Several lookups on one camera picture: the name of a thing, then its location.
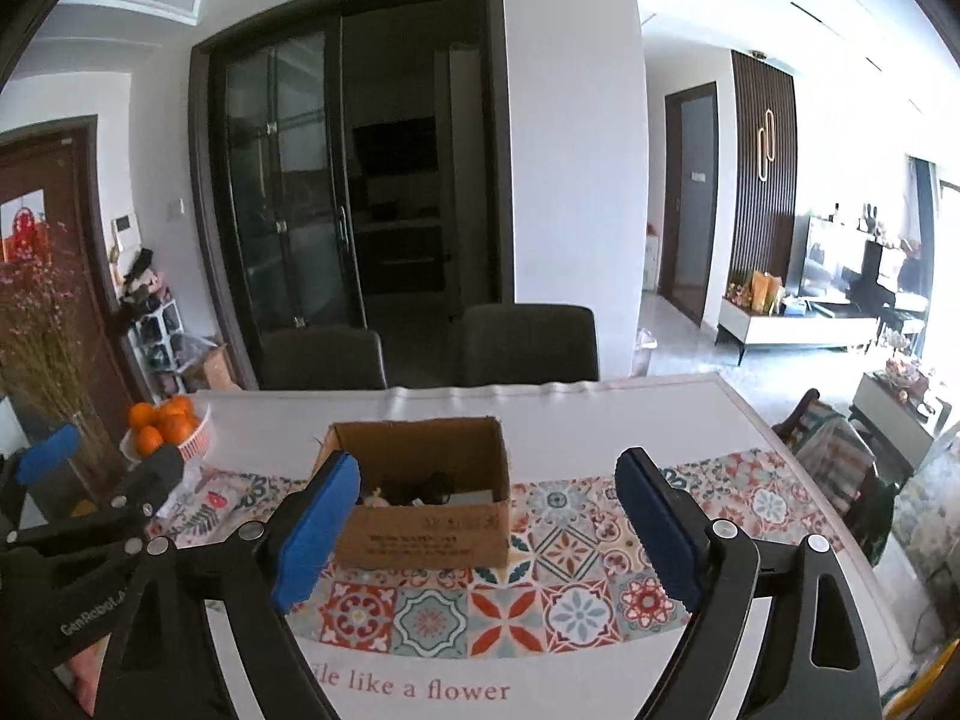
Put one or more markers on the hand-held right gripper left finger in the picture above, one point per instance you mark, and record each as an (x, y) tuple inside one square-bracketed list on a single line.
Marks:
[(319, 532)]

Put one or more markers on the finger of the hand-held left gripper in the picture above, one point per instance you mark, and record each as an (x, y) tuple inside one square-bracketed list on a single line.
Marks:
[(154, 476), (49, 454)]

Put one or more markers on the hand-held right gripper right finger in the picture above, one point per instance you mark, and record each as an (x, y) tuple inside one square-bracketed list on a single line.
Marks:
[(660, 532)]

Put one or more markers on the brown cardboard box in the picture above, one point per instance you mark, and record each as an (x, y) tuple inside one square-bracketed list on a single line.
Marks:
[(420, 540)]

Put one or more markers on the pile of oranges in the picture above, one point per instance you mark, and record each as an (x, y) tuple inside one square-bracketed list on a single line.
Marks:
[(161, 420)]

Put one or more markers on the white slatted fruit basket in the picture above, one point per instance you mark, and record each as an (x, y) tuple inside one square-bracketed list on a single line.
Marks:
[(199, 439)]

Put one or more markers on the floral printed cloth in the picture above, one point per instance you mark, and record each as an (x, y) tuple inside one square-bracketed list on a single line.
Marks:
[(217, 499)]

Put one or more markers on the glass vase with dried flowers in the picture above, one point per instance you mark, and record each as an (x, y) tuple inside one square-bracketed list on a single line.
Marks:
[(45, 360)]

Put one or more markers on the white shoe rack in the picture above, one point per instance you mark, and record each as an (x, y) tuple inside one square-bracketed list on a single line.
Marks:
[(154, 349)]

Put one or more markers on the cardboard box on floor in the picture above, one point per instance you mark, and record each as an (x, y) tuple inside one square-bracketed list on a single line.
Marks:
[(221, 367)]

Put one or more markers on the clear plastic bag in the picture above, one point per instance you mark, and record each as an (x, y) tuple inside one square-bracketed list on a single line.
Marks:
[(193, 352)]

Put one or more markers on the dark grey dining chair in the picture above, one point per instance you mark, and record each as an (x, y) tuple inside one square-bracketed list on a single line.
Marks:
[(322, 360), (529, 345)]

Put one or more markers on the wooden armchair with cushion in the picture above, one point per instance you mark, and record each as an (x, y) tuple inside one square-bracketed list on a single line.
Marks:
[(832, 457)]

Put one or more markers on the red paper decoration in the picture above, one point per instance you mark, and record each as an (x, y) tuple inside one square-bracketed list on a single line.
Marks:
[(28, 232)]

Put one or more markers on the white intercom panel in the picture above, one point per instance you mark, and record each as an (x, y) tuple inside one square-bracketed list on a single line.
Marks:
[(124, 232)]

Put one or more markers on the white TV cabinet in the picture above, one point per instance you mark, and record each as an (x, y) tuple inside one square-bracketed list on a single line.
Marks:
[(795, 330)]

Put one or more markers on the grey coffee table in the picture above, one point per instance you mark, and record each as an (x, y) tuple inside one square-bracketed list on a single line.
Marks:
[(892, 420)]

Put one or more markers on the orange paper bags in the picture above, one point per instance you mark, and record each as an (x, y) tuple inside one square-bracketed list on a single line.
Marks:
[(766, 292)]

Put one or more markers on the brown entrance door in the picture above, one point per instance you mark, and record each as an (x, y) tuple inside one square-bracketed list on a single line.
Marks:
[(67, 180)]

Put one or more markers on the dark glass sliding door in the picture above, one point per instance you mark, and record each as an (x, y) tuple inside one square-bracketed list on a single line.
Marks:
[(300, 202)]

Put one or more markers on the flat screen television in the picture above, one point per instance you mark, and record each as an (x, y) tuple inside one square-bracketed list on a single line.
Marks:
[(829, 259)]

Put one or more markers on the dark interior door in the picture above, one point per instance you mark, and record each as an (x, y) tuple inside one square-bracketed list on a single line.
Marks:
[(691, 202)]

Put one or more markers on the black piano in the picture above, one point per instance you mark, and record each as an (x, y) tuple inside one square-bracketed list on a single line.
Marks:
[(881, 277)]

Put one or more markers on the ceiling air vent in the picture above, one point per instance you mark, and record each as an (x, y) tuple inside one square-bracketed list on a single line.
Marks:
[(127, 4)]

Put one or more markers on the gold loop wall decoration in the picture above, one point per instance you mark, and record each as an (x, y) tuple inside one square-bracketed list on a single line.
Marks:
[(766, 146)]

